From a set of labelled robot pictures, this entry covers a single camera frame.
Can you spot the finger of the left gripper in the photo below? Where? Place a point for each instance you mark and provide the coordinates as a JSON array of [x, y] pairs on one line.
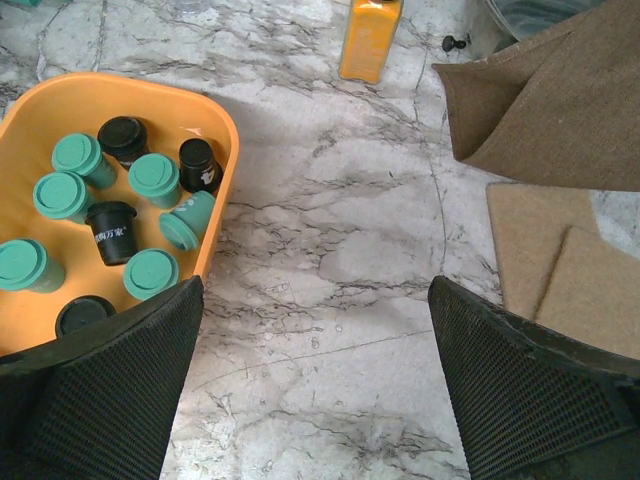
[[100, 402], [531, 403]]

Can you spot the orange storage basket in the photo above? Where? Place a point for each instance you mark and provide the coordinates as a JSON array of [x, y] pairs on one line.
[[112, 189]]

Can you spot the brown cloth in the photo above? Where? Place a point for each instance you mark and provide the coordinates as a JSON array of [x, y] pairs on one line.
[[558, 109]]

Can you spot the brown cork mat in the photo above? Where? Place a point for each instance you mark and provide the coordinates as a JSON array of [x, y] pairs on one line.
[[593, 295], [528, 226]]

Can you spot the steel pot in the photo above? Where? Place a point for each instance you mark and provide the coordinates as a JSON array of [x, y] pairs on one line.
[[493, 25]]

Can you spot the orange juice bottle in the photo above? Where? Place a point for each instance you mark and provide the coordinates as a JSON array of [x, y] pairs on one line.
[[369, 34]]

